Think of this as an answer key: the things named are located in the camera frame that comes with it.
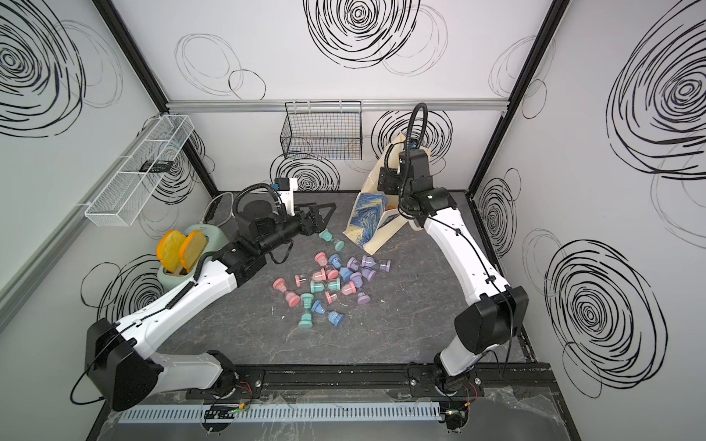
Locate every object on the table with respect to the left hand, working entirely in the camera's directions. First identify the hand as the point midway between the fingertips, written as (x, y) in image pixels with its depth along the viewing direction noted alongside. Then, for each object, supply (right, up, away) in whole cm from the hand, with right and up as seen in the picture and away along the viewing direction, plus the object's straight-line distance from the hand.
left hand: (326, 206), depth 70 cm
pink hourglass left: (-13, -29, +16) cm, 36 cm away
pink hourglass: (-5, -18, +27) cm, 32 cm away
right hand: (+19, +10, +7) cm, 23 cm away
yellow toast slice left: (-46, -12, +7) cm, 48 cm away
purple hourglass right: (+18, -20, +24) cm, 36 cm away
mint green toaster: (-37, -11, +17) cm, 42 cm away
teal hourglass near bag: (-4, -10, +34) cm, 36 cm away
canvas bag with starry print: (+14, -3, +20) cm, 24 cm away
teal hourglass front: (-8, -34, +15) cm, 38 cm away
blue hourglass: (+1, -34, +13) cm, 36 cm away
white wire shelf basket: (-55, +1, +1) cm, 55 cm away
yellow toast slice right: (-39, -12, +8) cm, 42 cm away
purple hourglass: (+10, -29, +17) cm, 35 cm away
